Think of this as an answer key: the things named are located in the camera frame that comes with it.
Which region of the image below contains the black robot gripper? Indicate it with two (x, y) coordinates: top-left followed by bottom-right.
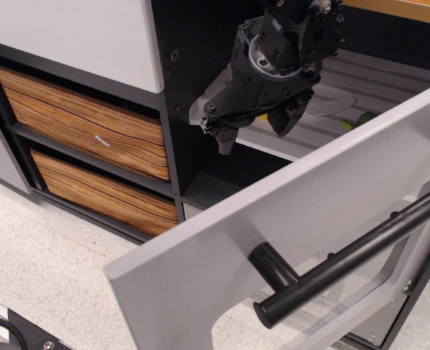
(189, 15), (324, 155)

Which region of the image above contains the grey oven door with window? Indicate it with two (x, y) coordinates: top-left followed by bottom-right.
(104, 88), (430, 349)

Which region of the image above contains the grey oven rack shelf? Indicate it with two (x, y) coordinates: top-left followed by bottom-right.
(235, 49), (430, 162)

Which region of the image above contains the clear plastic plate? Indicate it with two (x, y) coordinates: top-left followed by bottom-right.
(305, 98), (357, 117)

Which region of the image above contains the green toy food item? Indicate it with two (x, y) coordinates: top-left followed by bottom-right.
(341, 112), (377, 131)

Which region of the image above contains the lower wood-pattern fabric bin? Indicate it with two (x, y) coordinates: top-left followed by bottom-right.
(31, 148), (179, 236)

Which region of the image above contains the wood-pattern fabric bin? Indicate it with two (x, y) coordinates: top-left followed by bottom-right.
(31, 148), (179, 236)
(0, 64), (171, 182)

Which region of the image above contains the white cabinet door panel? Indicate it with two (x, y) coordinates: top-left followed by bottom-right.
(0, 1), (164, 93)

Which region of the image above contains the upper wood-pattern fabric bin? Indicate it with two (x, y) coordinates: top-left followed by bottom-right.
(0, 64), (171, 182)

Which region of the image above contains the wooden countertop edge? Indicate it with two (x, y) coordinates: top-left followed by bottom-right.
(344, 0), (430, 23)

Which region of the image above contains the black oven door handle bar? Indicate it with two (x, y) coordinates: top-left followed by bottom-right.
(247, 131), (430, 330)

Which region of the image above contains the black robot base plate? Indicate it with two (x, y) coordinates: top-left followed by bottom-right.
(7, 308), (73, 350)

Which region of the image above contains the black corrugated cable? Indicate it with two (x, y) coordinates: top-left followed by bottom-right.
(0, 316), (27, 350)

